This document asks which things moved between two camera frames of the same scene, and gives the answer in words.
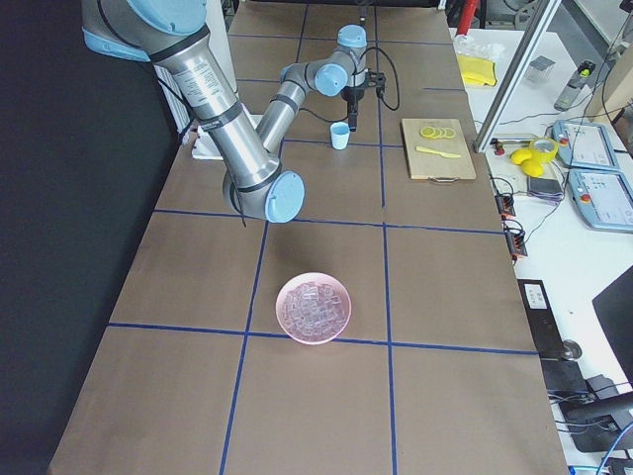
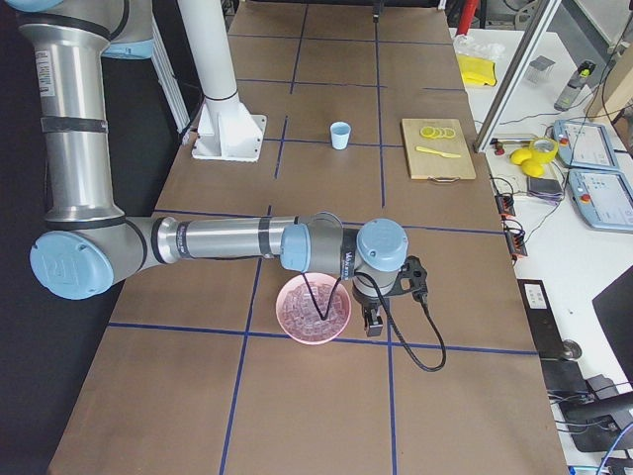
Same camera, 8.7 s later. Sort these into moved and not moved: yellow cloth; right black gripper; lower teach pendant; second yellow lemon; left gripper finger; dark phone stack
Moved: left gripper finger; right black gripper
Not moved: yellow cloth; dark phone stack; second yellow lemon; lower teach pendant
